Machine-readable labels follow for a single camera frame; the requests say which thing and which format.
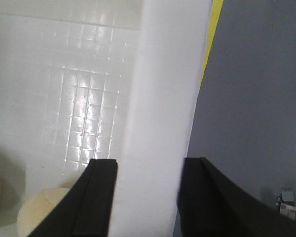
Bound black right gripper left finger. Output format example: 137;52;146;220
30;159;118;237

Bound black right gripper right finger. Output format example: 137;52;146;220
177;158;296;237

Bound white plastic tote box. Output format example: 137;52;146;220
0;0;213;237

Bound metal bracket on floor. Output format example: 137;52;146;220
276;187;296;220

